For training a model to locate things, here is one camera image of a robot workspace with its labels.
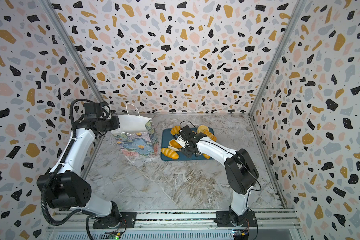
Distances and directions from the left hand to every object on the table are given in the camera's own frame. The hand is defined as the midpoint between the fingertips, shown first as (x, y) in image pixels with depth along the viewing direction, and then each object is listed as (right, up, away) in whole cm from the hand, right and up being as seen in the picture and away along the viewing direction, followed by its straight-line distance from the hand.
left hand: (118, 119), depth 81 cm
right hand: (+37, -16, +9) cm, 41 cm away
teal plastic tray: (+22, -11, +28) cm, 37 cm away
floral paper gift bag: (+11, -9, -3) cm, 14 cm away
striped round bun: (+29, -7, +24) cm, 39 cm away
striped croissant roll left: (+27, -21, +13) cm, 37 cm away
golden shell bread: (+29, -15, +16) cm, 36 cm away
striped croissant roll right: (+50, -23, +13) cm, 57 cm away
